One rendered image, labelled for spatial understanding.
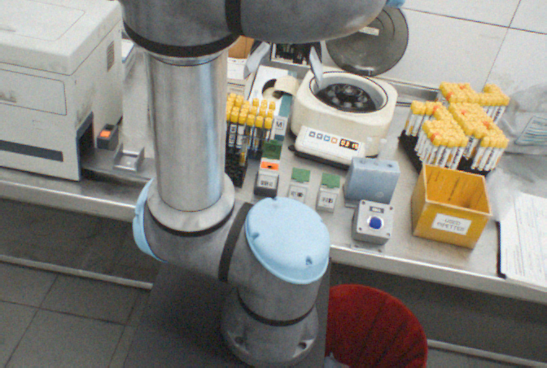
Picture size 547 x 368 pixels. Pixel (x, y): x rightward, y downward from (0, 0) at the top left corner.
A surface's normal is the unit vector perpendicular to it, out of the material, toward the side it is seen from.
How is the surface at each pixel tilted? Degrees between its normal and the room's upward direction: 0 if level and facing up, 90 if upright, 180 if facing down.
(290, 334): 76
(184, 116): 102
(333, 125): 90
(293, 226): 9
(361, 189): 90
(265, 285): 93
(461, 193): 90
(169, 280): 4
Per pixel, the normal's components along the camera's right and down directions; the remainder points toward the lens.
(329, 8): 0.44, 0.64
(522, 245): 0.14, -0.79
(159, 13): -0.26, 0.72
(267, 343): -0.07, 0.38
